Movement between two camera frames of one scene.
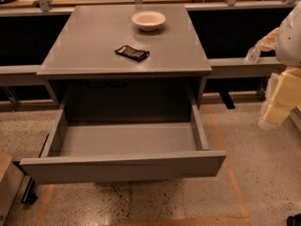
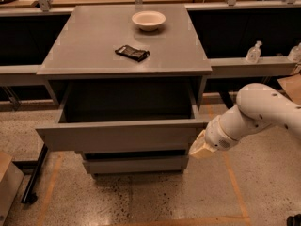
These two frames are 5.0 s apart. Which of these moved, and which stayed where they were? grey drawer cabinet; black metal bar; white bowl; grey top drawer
Moved: grey top drawer
Stayed: black metal bar; grey drawer cabinet; white bowl
